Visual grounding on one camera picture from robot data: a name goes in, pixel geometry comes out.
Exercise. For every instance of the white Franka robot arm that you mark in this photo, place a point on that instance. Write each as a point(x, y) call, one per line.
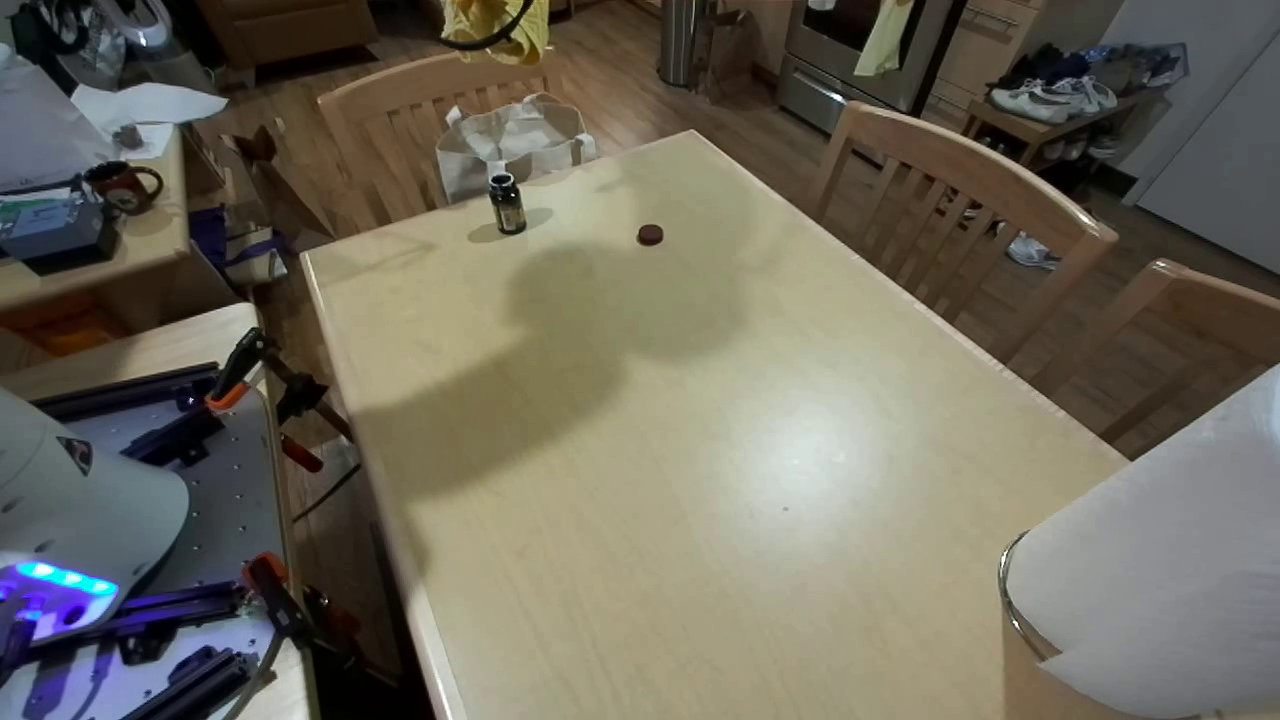
point(82, 520)

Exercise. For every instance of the white tote bag green print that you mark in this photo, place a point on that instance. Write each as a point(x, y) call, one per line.
point(513, 142)

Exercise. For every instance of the brown paper bag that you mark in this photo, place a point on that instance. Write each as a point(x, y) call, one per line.
point(725, 55)

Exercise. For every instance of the brown bottle cap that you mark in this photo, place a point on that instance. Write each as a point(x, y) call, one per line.
point(648, 233)

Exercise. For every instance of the small dark bottle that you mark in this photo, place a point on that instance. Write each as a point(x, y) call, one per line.
point(508, 206)

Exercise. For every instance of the metal bin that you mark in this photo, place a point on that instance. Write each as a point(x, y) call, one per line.
point(682, 41)

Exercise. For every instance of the stainless steel oven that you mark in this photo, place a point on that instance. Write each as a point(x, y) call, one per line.
point(827, 64)

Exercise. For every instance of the light wooden slatted chair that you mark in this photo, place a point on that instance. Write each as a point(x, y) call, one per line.
point(1200, 302)
point(934, 142)
point(385, 104)

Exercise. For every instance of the black orange clamp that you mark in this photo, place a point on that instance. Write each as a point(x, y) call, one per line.
point(282, 600)
point(240, 366)

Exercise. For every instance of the pale green hanging cloth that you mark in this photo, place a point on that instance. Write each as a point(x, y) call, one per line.
point(882, 41)

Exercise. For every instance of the small white blue floor item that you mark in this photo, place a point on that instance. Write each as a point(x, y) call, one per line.
point(1029, 253)

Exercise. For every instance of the small wooden shoe rack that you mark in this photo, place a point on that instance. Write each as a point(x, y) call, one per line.
point(1015, 129)

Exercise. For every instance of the grey robot mounting plate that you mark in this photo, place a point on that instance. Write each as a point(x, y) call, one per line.
point(224, 505)

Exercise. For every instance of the wooden drawer cabinet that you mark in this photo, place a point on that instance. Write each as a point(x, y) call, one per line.
point(986, 55)

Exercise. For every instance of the white sneakers pair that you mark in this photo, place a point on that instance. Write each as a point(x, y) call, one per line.
point(1054, 100)

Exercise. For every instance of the brown wooden furniture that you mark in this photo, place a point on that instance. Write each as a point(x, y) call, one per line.
point(285, 24)

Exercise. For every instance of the dark blue shoes pile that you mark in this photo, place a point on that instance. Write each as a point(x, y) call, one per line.
point(1047, 64)

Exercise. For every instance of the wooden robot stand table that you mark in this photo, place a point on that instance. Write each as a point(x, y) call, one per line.
point(132, 350)

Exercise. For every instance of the wooden side desk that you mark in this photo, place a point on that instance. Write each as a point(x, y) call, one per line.
point(147, 243)

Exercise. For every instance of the white paper sheet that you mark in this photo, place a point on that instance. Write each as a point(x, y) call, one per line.
point(147, 104)

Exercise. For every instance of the white cylinder with metal rim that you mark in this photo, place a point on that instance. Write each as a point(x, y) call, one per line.
point(1173, 575)

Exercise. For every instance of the grey blue device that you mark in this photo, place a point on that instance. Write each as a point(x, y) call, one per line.
point(46, 221)

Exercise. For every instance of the grey white sneakers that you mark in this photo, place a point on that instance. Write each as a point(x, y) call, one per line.
point(114, 41)

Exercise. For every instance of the white door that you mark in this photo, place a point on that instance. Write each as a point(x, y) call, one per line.
point(1227, 132)

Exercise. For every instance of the grey cloth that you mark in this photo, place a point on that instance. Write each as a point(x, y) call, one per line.
point(41, 132)

